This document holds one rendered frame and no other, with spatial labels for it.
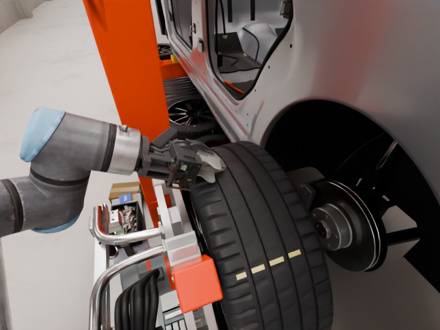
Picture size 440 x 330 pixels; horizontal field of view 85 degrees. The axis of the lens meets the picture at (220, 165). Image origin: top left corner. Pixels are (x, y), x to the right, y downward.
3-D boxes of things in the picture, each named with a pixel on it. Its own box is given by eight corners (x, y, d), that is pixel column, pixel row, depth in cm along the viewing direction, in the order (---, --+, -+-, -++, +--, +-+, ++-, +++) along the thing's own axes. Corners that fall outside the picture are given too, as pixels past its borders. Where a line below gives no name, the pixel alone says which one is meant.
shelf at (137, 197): (150, 255, 122) (149, 253, 120) (115, 267, 118) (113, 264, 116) (141, 196, 152) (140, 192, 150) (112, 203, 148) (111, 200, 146)
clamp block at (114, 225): (123, 230, 78) (118, 220, 74) (93, 238, 76) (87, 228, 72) (122, 217, 82) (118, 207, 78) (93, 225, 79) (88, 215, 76)
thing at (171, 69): (189, 76, 274) (186, 43, 251) (142, 82, 261) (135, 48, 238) (185, 71, 286) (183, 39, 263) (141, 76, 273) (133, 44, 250)
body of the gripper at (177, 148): (192, 192, 50) (133, 184, 44) (183, 168, 57) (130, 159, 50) (207, 162, 47) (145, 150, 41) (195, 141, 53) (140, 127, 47)
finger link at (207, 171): (226, 189, 56) (191, 184, 51) (218, 174, 60) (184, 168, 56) (232, 179, 55) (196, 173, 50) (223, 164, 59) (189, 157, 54)
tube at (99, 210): (168, 238, 67) (162, 215, 60) (94, 261, 62) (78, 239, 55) (158, 194, 79) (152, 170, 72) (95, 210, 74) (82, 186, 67)
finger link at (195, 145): (208, 165, 55) (173, 158, 51) (206, 162, 57) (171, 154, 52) (217, 148, 53) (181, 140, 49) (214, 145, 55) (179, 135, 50)
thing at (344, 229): (336, 270, 94) (404, 266, 66) (320, 277, 92) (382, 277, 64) (301, 196, 106) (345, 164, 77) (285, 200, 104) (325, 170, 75)
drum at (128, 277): (201, 288, 76) (199, 268, 66) (131, 314, 70) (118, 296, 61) (190, 249, 86) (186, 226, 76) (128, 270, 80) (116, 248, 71)
